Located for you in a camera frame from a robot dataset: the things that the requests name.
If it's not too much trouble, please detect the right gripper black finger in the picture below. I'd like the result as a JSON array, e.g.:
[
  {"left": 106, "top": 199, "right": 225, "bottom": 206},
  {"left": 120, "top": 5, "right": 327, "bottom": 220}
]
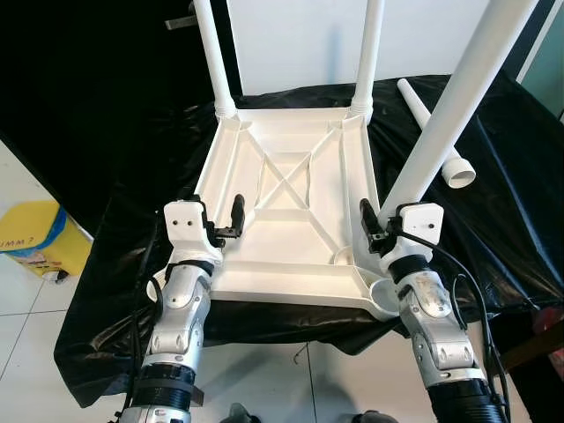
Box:
[{"left": 361, "top": 199, "right": 386, "bottom": 255}]

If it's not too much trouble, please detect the white plastic table top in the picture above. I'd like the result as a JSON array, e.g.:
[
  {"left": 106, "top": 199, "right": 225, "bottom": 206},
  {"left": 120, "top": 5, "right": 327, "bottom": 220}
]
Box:
[{"left": 189, "top": 104, "right": 402, "bottom": 320}]

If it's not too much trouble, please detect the white plastic table leg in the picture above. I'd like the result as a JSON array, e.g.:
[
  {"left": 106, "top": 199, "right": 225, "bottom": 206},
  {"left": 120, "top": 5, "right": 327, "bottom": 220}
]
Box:
[
  {"left": 351, "top": 0, "right": 387, "bottom": 115},
  {"left": 191, "top": 0, "right": 240, "bottom": 122},
  {"left": 397, "top": 78, "right": 478, "bottom": 190},
  {"left": 379, "top": 0, "right": 540, "bottom": 226}
]

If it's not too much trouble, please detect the black plastic sheet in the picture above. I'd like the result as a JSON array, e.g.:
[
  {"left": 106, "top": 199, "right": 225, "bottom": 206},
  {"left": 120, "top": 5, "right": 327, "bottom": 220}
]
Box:
[{"left": 55, "top": 75, "right": 564, "bottom": 408}]

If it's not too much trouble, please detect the yellow box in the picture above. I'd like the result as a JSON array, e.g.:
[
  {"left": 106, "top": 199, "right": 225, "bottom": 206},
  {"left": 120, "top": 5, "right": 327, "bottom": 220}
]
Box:
[{"left": 0, "top": 200, "right": 93, "bottom": 281}]

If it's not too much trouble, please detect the dark brown wooden plank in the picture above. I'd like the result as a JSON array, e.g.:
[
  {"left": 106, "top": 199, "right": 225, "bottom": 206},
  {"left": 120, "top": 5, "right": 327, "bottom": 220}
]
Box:
[{"left": 507, "top": 313, "right": 564, "bottom": 371}]

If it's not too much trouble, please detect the robot right leg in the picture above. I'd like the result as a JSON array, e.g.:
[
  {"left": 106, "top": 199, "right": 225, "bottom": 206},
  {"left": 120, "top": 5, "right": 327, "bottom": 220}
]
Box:
[{"left": 352, "top": 408, "right": 402, "bottom": 423}]

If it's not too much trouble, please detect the robot leg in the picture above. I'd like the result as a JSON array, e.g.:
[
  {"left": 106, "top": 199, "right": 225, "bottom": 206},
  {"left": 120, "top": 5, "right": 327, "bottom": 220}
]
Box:
[
  {"left": 220, "top": 403, "right": 265, "bottom": 423},
  {"left": 352, "top": 408, "right": 402, "bottom": 423}
]

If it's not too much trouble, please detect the robot left leg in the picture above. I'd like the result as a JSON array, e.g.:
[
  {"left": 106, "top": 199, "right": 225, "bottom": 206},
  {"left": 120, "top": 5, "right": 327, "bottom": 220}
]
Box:
[{"left": 220, "top": 403, "right": 265, "bottom": 423}]

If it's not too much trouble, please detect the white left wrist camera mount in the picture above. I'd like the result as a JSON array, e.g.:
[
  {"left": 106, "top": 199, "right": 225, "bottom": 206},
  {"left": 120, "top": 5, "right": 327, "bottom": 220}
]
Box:
[{"left": 163, "top": 198, "right": 226, "bottom": 265}]

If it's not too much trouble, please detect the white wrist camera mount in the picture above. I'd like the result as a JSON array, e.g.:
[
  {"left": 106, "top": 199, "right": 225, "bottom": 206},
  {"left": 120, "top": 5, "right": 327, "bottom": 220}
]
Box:
[
  {"left": 163, "top": 198, "right": 226, "bottom": 265},
  {"left": 388, "top": 203, "right": 444, "bottom": 258}
]

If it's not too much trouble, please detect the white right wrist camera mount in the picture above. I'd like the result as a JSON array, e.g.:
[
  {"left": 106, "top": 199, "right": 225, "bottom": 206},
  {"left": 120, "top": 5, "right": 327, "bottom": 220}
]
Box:
[{"left": 388, "top": 203, "right": 444, "bottom": 258}]

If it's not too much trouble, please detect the metal door handle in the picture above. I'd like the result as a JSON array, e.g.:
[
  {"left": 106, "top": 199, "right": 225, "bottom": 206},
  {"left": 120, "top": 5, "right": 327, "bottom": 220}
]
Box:
[{"left": 166, "top": 13, "right": 199, "bottom": 31}]

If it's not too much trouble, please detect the dark grey door frame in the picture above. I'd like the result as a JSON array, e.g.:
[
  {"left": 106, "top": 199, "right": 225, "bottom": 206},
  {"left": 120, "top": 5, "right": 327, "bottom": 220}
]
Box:
[{"left": 511, "top": 0, "right": 564, "bottom": 89}]

